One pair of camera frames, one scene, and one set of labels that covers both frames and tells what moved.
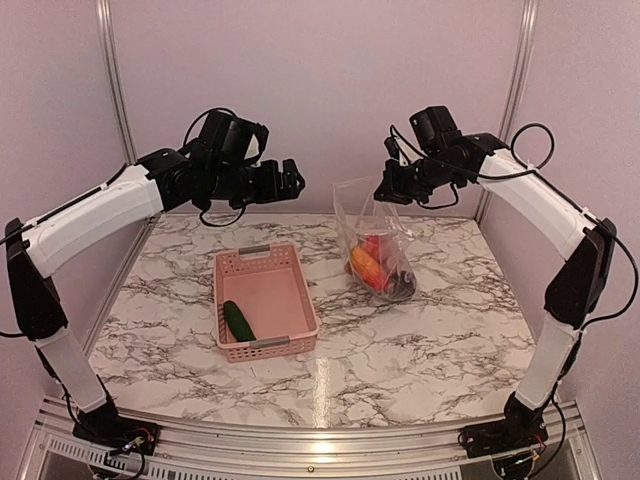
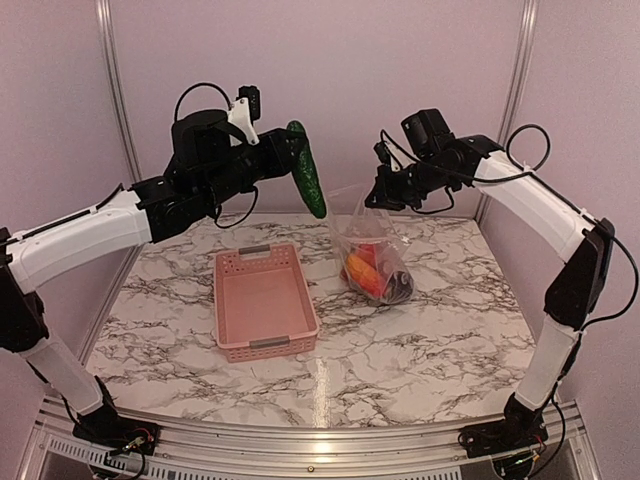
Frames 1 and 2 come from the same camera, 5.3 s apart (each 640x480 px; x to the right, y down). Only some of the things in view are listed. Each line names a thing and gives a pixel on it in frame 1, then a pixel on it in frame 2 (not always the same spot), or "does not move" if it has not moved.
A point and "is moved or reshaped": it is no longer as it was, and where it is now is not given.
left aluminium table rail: x=109 y=303 does not move
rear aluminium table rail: x=320 y=216 does not move
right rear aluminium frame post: x=526 y=32 does not move
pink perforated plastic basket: x=270 y=287 does not move
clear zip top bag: x=380 y=259 is moved or reshaped
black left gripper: x=272 y=189 → x=277 y=143
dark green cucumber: x=237 y=323 → x=306 y=174
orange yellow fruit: x=368 y=268 is moved or reshaped
